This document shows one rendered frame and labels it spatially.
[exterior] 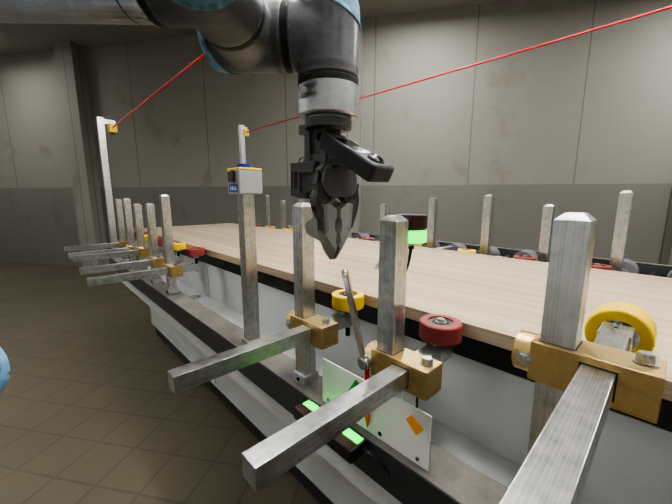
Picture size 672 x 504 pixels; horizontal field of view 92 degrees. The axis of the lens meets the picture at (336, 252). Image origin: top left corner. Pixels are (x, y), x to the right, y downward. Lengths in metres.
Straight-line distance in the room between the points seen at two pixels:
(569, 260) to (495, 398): 0.42
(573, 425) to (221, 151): 5.02
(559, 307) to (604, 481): 0.41
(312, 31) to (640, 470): 0.82
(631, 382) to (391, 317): 0.30
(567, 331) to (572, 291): 0.05
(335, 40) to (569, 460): 0.50
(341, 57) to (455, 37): 4.35
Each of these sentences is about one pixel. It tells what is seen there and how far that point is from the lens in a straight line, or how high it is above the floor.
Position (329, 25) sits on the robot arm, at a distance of 0.52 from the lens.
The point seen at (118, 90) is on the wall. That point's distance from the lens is 6.28.
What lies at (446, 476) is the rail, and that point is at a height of 0.70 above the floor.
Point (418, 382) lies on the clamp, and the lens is 0.57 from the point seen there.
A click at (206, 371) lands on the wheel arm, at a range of 0.63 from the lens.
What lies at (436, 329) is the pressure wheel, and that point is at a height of 0.90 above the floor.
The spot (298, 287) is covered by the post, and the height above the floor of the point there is 0.94.
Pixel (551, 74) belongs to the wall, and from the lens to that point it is 4.93.
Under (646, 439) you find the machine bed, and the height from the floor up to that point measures 0.77.
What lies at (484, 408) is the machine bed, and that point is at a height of 0.70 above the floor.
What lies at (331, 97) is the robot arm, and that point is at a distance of 0.49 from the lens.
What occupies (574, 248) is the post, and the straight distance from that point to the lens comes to 0.44.
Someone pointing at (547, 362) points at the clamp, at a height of 0.95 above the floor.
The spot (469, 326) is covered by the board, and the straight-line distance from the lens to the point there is 0.69.
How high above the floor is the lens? 1.14
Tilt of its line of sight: 10 degrees down
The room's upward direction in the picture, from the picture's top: straight up
